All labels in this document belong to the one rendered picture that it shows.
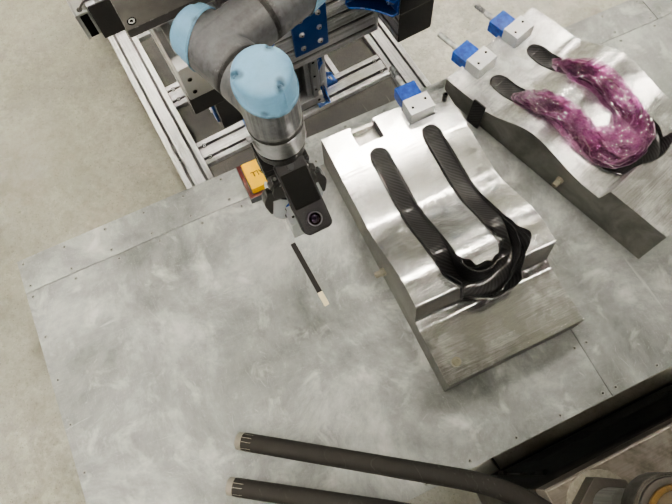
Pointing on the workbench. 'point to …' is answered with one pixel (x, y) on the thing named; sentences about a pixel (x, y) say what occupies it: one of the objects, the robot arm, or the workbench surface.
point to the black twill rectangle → (476, 113)
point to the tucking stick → (310, 274)
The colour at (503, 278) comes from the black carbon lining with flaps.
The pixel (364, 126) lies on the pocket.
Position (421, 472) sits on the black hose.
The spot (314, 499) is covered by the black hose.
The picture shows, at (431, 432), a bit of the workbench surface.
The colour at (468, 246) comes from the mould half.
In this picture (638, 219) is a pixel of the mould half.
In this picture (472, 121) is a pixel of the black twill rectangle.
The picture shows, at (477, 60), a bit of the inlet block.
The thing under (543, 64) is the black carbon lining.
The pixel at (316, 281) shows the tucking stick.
